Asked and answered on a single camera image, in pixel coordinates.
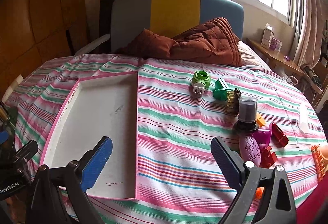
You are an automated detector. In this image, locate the purple box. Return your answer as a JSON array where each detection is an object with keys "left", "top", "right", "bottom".
[{"left": 268, "top": 36, "right": 282, "bottom": 51}]

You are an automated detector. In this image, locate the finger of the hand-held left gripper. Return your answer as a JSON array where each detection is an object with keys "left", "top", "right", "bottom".
[{"left": 9, "top": 140, "right": 39, "bottom": 164}]

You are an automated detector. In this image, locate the person's red clothing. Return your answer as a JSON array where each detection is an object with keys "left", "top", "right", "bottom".
[{"left": 295, "top": 175, "right": 328, "bottom": 224}]

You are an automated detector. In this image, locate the wooden wardrobe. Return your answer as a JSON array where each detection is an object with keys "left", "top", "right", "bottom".
[{"left": 0, "top": 0, "right": 90, "bottom": 91}]

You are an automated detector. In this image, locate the grey yellow blue headboard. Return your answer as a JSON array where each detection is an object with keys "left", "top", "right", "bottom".
[{"left": 111, "top": 0, "right": 244, "bottom": 53}]

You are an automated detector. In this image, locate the white box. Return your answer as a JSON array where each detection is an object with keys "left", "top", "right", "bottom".
[{"left": 261, "top": 23, "right": 274, "bottom": 48}]

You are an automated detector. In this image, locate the green plastic spool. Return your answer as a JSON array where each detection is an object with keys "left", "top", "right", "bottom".
[{"left": 213, "top": 77, "right": 235, "bottom": 100}]

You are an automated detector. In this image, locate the purple egg-shaped case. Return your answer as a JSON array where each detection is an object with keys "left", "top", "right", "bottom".
[{"left": 239, "top": 135, "right": 262, "bottom": 167}]

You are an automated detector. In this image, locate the red plastic block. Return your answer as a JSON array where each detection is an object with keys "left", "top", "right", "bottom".
[{"left": 270, "top": 122, "right": 289, "bottom": 148}]

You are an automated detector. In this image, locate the wooden side shelf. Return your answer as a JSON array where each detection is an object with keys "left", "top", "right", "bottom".
[{"left": 246, "top": 38, "right": 305, "bottom": 77}]

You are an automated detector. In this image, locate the orange plastic grid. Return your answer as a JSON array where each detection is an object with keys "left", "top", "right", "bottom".
[{"left": 311, "top": 144, "right": 328, "bottom": 180}]

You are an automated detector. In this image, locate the striped bedsheet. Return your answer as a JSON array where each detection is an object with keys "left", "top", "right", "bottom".
[{"left": 5, "top": 53, "right": 326, "bottom": 224}]

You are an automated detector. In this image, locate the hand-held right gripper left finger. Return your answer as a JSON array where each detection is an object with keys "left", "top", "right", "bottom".
[{"left": 31, "top": 136, "right": 113, "bottom": 224}]

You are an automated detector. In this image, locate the pale pink pillow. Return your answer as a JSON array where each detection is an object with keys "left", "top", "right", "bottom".
[{"left": 238, "top": 41, "right": 269, "bottom": 68}]

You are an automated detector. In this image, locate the beige patterned curtain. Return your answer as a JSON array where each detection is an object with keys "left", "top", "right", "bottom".
[{"left": 292, "top": 0, "right": 328, "bottom": 68}]

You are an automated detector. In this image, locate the red plastic toy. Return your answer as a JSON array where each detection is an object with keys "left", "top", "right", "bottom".
[{"left": 259, "top": 145, "right": 278, "bottom": 168}]

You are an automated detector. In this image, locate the green plug-in device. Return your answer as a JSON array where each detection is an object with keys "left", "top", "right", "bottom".
[{"left": 191, "top": 70, "right": 212, "bottom": 98}]

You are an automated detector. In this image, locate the pink shallow cardboard box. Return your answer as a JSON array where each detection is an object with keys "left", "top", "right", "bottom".
[{"left": 38, "top": 71, "right": 140, "bottom": 201}]

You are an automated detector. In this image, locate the magenta plastic funnel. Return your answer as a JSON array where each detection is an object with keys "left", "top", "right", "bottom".
[{"left": 252, "top": 123, "right": 273, "bottom": 146}]

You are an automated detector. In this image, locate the white bed rail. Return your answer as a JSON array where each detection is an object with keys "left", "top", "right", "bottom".
[{"left": 74, "top": 34, "right": 111, "bottom": 55}]

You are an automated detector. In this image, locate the grey canister with black base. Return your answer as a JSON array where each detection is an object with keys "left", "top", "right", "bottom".
[{"left": 236, "top": 97, "right": 259, "bottom": 135}]

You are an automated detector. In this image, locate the yellow plastic case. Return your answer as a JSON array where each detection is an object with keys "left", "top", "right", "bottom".
[{"left": 256, "top": 113, "right": 267, "bottom": 127}]

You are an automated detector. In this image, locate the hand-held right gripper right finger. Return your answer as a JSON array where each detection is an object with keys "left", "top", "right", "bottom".
[{"left": 211, "top": 137, "right": 299, "bottom": 224}]

